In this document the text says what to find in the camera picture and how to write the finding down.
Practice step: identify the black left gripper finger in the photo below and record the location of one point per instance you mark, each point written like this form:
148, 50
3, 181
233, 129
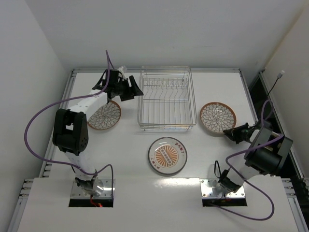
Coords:
127, 94
136, 91

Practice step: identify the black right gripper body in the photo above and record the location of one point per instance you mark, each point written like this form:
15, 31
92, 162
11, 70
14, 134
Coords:
242, 133

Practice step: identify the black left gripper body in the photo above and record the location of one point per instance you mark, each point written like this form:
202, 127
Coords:
128, 88

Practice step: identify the floral plate orange rim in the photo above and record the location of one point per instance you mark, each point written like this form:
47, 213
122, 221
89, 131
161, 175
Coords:
217, 117
105, 117

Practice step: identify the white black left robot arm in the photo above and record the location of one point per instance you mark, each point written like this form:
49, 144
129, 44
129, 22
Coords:
70, 133

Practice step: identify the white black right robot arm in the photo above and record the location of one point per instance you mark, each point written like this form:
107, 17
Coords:
266, 154

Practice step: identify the sunburst plate dark rim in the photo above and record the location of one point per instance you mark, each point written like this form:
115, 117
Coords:
167, 156

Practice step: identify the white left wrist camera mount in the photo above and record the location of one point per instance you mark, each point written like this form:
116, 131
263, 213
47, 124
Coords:
122, 72

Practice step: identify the chrome wire dish rack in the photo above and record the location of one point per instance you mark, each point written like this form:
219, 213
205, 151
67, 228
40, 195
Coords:
168, 101

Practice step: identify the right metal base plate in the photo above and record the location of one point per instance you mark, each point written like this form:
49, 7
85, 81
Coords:
212, 190

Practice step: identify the metal base plate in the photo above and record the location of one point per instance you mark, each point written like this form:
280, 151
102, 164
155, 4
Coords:
106, 188
212, 190

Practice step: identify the black wall cable white plug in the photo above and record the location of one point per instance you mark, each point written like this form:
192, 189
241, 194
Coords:
279, 76

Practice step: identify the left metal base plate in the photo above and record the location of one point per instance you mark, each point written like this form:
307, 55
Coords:
106, 188

